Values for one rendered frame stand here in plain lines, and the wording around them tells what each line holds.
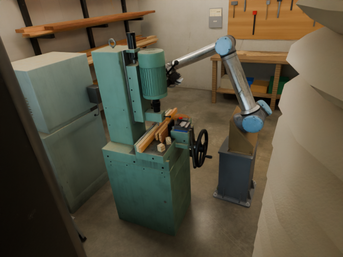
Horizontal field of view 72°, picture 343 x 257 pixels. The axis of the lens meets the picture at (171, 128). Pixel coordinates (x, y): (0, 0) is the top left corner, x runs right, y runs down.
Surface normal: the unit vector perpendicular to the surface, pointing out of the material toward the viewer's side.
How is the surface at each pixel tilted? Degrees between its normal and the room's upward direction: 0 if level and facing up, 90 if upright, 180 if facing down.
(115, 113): 90
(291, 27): 90
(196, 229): 0
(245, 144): 90
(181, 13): 90
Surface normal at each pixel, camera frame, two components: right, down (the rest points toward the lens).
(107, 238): -0.07, -0.87
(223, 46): -0.50, 0.32
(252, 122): -0.41, 0.51
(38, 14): 0.89, 0.18
